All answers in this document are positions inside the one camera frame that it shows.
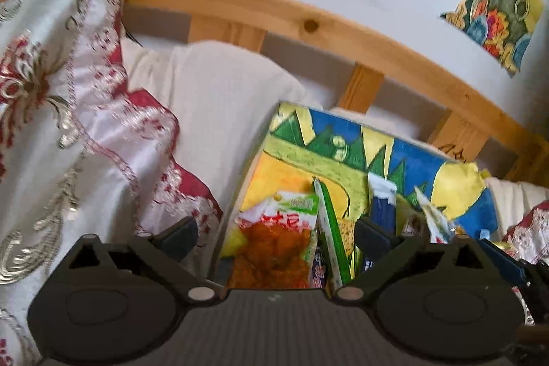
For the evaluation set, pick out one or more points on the wooden bed rail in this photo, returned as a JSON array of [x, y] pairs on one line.
[[300, 14]]

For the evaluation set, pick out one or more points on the green sausage stick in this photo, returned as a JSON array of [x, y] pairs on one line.
[[332, 228]]

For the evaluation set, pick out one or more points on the dinosaur drawing paper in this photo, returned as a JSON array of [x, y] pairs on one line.
[[300, 160]]

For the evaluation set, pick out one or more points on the orange spicy snack packet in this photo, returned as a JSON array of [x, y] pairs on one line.
[[274, 246]]

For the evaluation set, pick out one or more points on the dark blue snack packet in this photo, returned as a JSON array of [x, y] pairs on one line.
[[382, 203]]

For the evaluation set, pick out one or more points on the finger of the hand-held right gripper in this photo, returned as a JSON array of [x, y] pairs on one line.
[[504, 261]]

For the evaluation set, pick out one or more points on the grey tray box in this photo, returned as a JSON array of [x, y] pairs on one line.
[[244, 186]]

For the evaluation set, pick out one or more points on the white pillow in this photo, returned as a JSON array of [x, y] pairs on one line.
[[214, 100]]

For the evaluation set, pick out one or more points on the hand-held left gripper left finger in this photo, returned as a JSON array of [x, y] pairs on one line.
[[178, 238]]

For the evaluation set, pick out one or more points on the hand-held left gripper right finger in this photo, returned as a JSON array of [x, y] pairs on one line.
[[374, 238]]

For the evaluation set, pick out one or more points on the floral satin blanket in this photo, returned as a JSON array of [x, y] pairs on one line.
[[64, 113]]

